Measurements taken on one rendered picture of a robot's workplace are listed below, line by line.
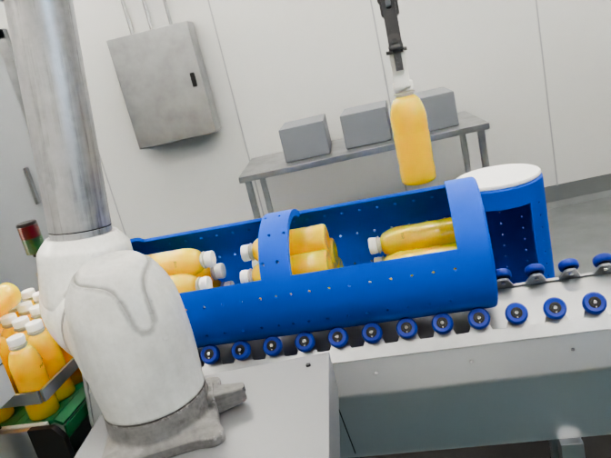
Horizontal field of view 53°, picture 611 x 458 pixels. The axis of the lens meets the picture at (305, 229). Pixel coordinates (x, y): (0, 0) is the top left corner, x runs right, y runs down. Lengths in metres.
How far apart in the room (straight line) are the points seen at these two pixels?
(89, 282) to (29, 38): 0.39
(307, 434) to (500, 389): 0.61
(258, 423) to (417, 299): 0.49
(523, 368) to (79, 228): 0.90
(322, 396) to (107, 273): 0.36
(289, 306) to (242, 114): 3.57
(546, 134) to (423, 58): 1.12
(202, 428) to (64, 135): 0.49
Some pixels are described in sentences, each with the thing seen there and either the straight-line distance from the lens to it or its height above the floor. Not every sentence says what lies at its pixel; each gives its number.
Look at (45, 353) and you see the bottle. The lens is 1.59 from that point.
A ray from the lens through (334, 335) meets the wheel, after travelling 1.34.
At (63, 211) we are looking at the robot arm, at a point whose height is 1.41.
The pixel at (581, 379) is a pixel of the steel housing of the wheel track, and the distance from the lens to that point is 1.39.
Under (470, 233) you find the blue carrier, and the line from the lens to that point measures 1.22.
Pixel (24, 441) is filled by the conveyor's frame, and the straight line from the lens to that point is 1.60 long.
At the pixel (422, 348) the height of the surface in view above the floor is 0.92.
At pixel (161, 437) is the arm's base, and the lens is 0.91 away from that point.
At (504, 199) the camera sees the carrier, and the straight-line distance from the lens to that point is 1.98.
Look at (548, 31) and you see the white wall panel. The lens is 4.95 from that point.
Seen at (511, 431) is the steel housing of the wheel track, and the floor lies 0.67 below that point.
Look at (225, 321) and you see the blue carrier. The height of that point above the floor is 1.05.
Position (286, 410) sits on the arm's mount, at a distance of 0.93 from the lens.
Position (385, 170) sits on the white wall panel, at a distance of 4.80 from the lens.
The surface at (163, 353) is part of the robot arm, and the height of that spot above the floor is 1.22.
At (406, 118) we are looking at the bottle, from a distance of 1.20.
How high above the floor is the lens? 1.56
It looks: 16 degrees down
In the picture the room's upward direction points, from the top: 13 degrees counter-clockwise
